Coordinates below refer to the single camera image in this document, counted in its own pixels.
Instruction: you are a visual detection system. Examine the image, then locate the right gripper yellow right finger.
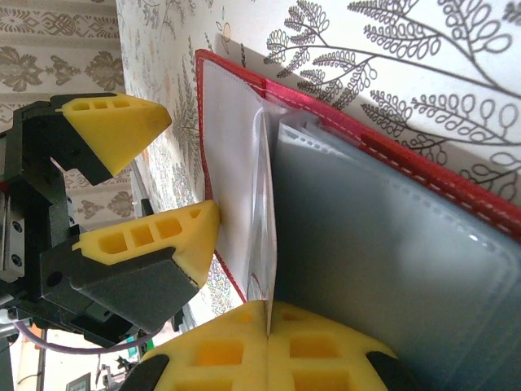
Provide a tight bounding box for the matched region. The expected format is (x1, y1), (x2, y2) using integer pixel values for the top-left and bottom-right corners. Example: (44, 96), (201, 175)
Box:
(268, 301), (424, 391)

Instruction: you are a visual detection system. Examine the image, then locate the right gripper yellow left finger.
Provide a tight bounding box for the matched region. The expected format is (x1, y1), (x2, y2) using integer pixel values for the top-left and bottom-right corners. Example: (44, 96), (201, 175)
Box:
(117, 300), (270, 391)

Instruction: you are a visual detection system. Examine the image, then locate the red leather card holder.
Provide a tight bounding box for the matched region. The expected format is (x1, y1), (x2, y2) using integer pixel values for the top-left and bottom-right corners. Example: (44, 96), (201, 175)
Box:
(195, 48), (521, 391)

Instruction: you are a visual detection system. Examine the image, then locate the aluminium side rail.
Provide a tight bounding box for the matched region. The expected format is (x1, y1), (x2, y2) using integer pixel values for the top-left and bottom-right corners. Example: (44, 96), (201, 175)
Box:
(130, 156), (155, 219)

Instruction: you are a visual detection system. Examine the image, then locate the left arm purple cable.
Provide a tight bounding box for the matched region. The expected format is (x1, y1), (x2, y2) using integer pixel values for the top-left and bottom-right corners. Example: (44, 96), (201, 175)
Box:
(11, 317), (158, 355)

